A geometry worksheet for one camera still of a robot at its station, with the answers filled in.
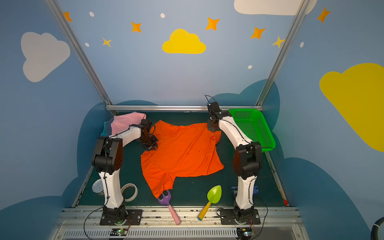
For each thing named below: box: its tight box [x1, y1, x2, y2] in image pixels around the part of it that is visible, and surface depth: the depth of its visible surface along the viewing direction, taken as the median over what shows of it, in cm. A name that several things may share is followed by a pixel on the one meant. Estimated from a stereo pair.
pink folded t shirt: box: [111, 111, 147, 136], surface depth 107 cm
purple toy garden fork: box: [157, 190, 181, 226], surface depth 80 cm
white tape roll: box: [120, 183, 138, 202], surface depth 83 cm
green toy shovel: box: [197, 185, 222, 221], surface depth 82 cm
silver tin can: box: [92, 178, 105, 196], surface depth 80 cm
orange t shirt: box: [141, 120, 225, 199], surface depth 98 cm
